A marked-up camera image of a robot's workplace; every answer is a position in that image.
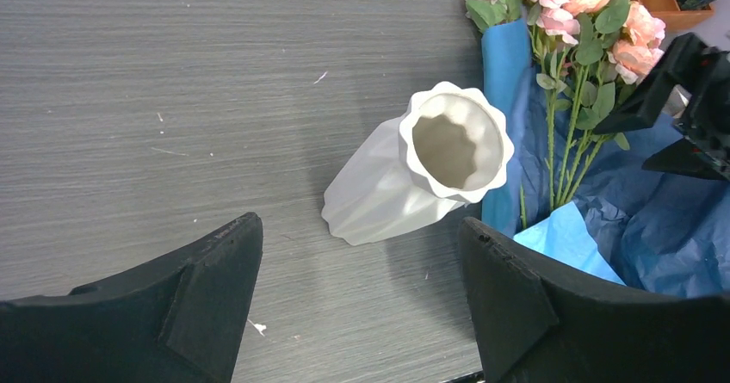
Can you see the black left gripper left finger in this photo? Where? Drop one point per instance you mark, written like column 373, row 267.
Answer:
column 177, row 318

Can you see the white ribbed vase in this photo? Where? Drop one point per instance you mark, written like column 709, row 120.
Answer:
column 447, row 150

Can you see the pink flower bouquet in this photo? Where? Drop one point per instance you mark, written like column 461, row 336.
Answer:
column 556, row 69

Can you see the blue wrapping paper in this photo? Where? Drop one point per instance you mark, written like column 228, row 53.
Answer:
column 655, row 231

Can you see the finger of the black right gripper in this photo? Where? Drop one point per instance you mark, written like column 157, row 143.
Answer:
column 678, row 161
column 683, row 64

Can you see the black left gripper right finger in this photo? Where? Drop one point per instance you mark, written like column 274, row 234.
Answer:
column 538, row 320

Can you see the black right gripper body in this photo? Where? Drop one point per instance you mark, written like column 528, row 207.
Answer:
column 715, row 124

